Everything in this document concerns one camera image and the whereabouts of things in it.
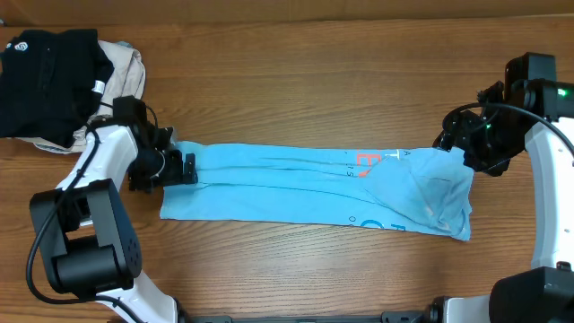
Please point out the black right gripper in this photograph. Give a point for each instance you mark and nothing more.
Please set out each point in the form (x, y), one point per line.
(467, 150)

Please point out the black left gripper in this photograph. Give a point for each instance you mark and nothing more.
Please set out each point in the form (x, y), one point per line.
(180, 168)

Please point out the light blue t-shirt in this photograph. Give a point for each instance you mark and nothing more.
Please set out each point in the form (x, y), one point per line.
(423, 190)

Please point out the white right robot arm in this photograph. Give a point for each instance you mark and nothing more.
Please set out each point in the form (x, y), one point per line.
(533, 117)

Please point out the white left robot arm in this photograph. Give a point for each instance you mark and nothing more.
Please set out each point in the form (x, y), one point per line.
(85, 247)

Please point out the beige folded garment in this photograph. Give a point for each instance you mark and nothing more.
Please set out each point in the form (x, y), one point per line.
(127, 79)

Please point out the black folded garment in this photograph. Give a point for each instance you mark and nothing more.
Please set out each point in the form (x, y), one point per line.
(51, 83)

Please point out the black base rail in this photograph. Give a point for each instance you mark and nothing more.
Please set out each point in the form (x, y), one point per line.
(410, 316)

